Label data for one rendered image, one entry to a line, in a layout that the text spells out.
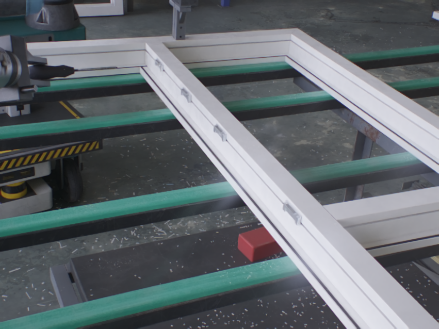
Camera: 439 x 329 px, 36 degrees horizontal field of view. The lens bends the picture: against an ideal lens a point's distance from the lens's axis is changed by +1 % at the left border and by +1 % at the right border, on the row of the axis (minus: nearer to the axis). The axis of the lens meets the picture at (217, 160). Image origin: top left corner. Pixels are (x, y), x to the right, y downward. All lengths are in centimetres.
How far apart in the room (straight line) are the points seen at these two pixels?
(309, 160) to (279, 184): 212
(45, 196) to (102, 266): 119
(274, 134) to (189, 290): 251
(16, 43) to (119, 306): 68
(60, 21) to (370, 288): 179
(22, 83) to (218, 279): 65
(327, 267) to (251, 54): 95
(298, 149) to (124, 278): 200
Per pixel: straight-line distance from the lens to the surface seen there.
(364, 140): 171
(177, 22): 173
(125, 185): 290
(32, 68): 153
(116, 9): 517
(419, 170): 145
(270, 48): 186
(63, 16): 248
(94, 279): 143
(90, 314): 94
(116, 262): 148
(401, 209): 110
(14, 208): 260
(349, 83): 164
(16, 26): 253
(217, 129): 128
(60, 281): 148
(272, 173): 113
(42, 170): 256
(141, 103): 368
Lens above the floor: 148
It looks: 28 degrees down
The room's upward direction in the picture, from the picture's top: 5 degrees clockwise
